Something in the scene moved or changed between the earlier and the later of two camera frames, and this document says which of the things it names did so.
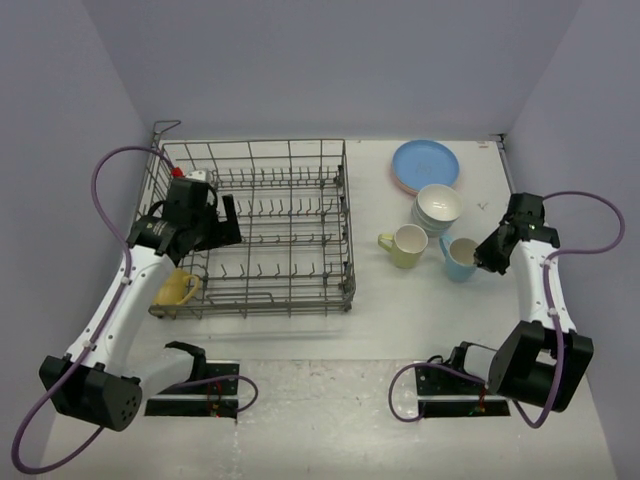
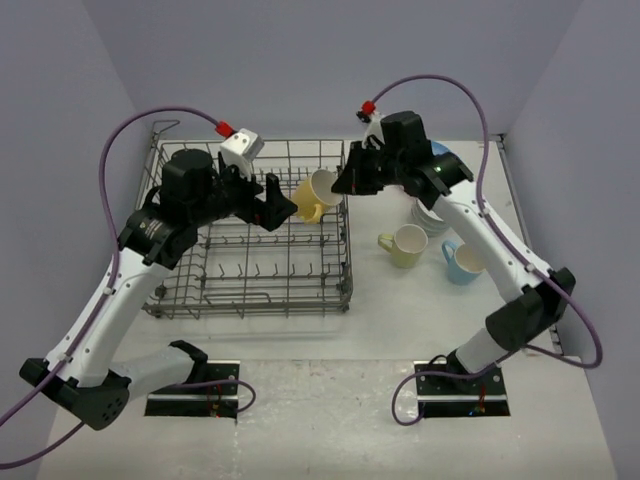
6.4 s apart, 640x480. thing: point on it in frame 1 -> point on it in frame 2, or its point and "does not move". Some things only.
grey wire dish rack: (296, 255) does not move
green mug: (408, 243) does not move
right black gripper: (484, 257) -> (353, 180)
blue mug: (459, 256) does not move
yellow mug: (173, 288) -> (313, 194)
